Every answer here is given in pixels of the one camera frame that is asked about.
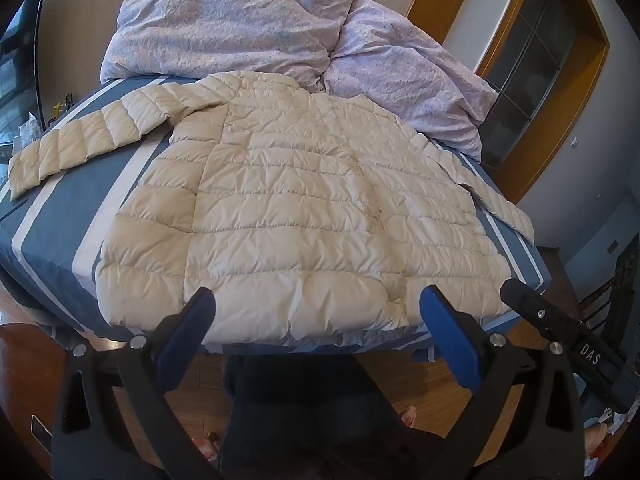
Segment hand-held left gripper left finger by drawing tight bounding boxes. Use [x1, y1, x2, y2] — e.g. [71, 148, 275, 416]
[52, 286, 223, 480]

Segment clear plastic bag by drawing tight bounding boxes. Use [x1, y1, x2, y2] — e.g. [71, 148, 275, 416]
[17, 112, 41, 143]

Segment pile of small clutter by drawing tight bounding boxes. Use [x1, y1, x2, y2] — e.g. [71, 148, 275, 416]
[47, 92, 76, 123]

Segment dark wooden chair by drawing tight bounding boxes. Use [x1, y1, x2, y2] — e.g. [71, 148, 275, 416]
[540, 245, 640, 341]

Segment window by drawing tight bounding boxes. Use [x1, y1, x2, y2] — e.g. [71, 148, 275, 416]
[0, 0, 51, 126]

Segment person's dark trousers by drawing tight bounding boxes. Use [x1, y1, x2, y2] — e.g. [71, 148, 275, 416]
[217, 352, 451, 480]

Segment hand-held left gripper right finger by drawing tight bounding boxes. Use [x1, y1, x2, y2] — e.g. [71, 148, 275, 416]
[419, 284, 587, 480]

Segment wooden framed glass door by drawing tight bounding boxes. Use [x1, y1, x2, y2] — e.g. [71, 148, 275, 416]
[406, 0, 612, 206]

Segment blue striped bed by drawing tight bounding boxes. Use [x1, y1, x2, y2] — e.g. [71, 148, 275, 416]
[0, 74, 553, 366]

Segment cream puffer jacket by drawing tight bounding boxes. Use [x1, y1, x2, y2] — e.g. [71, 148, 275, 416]
[7, 71, 536, 348]

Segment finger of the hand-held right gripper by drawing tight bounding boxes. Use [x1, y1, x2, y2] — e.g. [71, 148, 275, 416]
[500, 278, 584, 349]

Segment lilac duvet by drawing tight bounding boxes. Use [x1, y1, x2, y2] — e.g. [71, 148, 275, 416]
[100, 0, 500, 163]

